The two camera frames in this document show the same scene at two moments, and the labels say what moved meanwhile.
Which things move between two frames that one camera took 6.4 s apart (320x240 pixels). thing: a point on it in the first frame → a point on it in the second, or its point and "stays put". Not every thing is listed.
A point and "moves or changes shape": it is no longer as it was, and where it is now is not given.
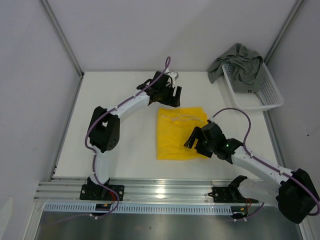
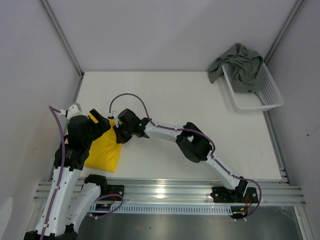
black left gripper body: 166,95 → 89,137
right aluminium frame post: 288,21 stays put
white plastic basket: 268,97 stays put
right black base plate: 229,194 stays put
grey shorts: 246,67 stays put
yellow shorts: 175,127 moves or changes shape
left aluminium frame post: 47,7 stays put
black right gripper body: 205,147 → 126,132
